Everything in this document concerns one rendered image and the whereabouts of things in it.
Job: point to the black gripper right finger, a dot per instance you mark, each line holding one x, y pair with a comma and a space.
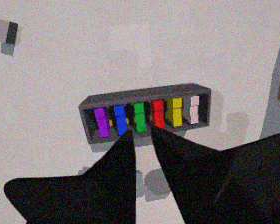
199, 176

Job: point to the red fuse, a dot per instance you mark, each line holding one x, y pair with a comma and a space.
157, 113

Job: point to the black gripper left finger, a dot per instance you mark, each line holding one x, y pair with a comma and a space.
107, 190

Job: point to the blue fuse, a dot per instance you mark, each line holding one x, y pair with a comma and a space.
121, 119

